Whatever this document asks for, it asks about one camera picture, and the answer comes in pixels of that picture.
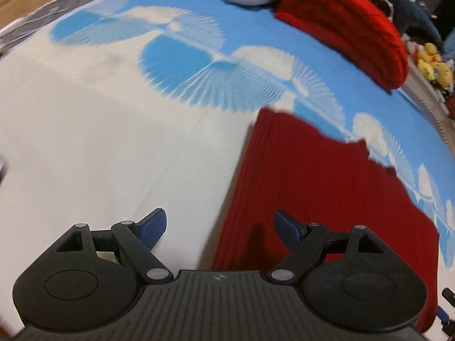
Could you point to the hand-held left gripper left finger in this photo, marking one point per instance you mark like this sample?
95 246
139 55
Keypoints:
155 224

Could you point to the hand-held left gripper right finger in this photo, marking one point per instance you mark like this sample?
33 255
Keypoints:
287 226

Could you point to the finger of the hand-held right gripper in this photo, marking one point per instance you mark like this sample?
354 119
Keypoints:
448 296

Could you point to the dark red knitted garment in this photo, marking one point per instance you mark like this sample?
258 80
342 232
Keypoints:
305 181

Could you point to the blue white patterned blanket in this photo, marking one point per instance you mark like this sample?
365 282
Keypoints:
106 120

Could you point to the bright red folded garment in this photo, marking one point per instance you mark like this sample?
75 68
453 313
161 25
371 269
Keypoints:
341 21

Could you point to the yellow plush toys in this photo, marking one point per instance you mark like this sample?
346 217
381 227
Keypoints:
435 65

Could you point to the dark teal cloth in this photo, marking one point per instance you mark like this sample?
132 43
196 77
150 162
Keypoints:
412 5

